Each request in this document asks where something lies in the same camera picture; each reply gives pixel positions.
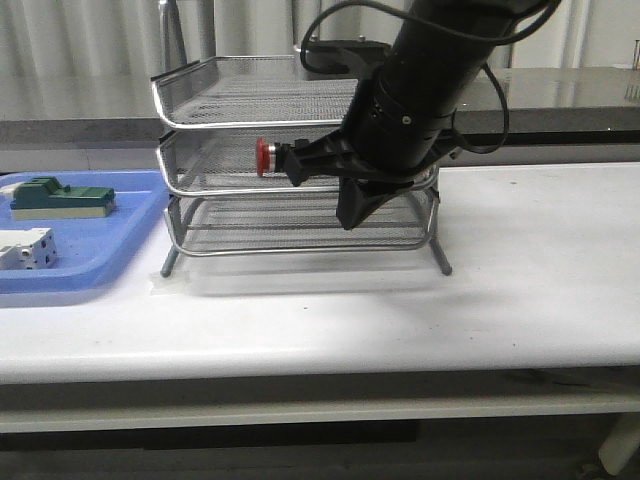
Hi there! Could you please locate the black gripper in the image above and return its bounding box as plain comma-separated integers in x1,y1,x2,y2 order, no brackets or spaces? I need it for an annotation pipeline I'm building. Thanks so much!
282,77,460,230

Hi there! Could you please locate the red emergency stop button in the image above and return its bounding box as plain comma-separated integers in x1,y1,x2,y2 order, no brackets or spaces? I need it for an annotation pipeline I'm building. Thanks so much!
255,137,292,177

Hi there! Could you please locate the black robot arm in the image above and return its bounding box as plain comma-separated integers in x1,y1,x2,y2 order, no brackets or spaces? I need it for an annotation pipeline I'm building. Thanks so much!
283,1,541,230

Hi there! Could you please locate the clear tape patch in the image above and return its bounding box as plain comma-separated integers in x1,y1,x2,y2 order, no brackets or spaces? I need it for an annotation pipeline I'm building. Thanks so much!
149,270,190,296

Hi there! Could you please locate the dark back counter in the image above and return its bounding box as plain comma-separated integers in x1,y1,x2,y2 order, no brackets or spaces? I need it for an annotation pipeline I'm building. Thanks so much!
1,68,639,146

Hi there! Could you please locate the blue plastic tray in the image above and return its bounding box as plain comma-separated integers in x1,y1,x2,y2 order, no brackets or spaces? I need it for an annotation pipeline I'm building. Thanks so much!
1,170,169,295

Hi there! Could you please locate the green terminal block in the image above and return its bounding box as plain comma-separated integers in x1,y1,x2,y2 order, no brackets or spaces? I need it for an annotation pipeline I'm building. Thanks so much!
10,176,116,220

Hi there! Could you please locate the white circuit breaker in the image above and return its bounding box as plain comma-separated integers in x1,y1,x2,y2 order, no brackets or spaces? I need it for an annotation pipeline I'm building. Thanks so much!
1,228,58,270

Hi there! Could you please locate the white table leg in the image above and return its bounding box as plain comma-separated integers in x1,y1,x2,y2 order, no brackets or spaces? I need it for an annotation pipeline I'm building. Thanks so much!
597,413,640,475

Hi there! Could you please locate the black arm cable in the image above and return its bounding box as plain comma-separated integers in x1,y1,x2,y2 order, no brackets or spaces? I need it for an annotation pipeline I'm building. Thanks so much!
298,0,564,156

